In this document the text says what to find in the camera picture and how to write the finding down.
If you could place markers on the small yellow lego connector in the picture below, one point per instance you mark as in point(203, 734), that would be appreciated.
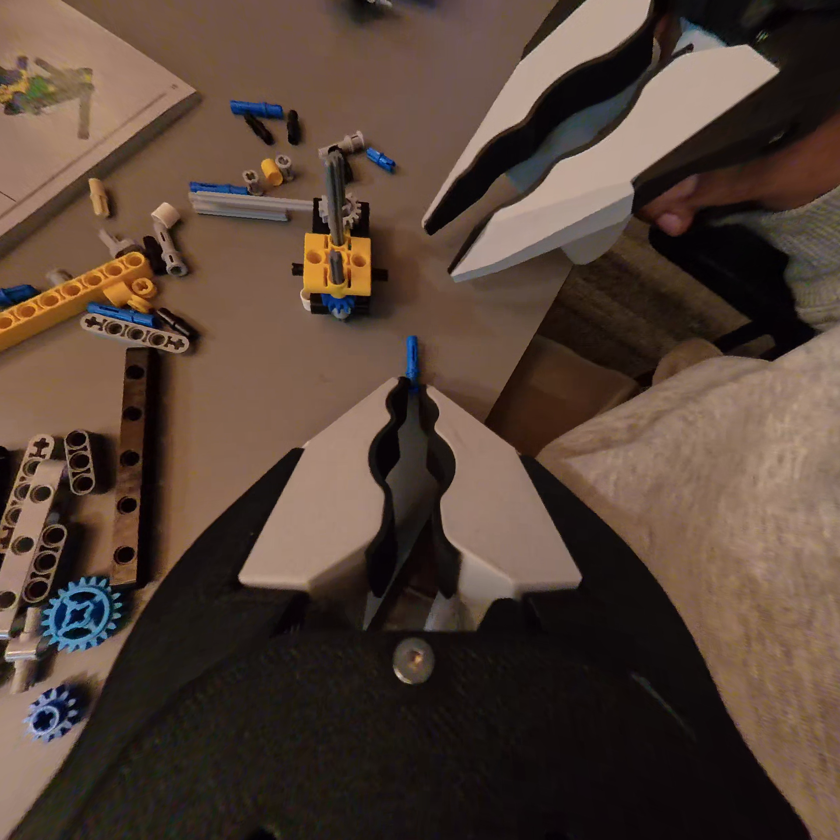
point(131, 292)

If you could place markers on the yellow lego bush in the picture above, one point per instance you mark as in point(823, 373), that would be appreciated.
point(270, 172)

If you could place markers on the long black lego beam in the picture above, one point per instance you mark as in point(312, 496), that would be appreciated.
point(133, 392)

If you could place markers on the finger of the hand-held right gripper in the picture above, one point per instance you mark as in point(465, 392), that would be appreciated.
point(571, 46)
point(571, 216)

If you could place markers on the grey connector with white bush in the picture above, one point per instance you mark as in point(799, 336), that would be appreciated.
point(172, 249)

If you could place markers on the black lego pin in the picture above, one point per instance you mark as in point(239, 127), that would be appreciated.
point(176, 321)
point(259, 129)
point(294, 128)

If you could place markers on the long yellow lego beam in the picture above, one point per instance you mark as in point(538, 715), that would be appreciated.
point(65, 295)

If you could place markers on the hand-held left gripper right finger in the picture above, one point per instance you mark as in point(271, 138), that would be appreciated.
point(505, 525)

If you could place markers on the yellow lego gear assembly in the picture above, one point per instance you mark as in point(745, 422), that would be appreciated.
point(321, 259)

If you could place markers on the grey lego bush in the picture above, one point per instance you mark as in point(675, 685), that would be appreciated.
point(252, 182)
point(285, 167)

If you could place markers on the black lego connector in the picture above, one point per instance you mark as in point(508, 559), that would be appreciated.
point(348, 170)

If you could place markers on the tan lego pin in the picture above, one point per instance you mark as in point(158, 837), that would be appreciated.
point(99, 197)

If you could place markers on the thin grey lego liftarm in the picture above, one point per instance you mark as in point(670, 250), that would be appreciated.
point(131, 333)

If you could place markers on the person's right hand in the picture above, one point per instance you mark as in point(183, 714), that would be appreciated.
point(735, 187)

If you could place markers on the white lego beam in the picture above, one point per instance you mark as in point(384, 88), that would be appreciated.
point(33, 518)

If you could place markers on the small dark blue lego gear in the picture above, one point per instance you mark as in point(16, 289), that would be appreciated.
point(62, 705)

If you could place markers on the light blue lego gear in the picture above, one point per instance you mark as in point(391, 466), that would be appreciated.
point(59, 613)

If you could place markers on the grey lego axle connector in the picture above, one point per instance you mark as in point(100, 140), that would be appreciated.
point(26, 649)

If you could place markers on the long blue lego pin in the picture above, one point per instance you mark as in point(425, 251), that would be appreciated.
point(216, 188)

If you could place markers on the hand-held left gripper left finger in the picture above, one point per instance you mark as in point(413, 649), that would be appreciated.
point(321, 518)

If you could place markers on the lego instruction booklet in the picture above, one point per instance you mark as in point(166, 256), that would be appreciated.
point(131, 98)

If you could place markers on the person's grey sweater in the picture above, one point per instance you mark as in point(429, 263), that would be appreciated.
point(722, 525)

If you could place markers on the grey lego axle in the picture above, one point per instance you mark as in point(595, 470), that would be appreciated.
point(243, 202)
point(243, 214)

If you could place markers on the light grey lego pin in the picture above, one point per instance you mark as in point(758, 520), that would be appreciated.
point(348, 141)

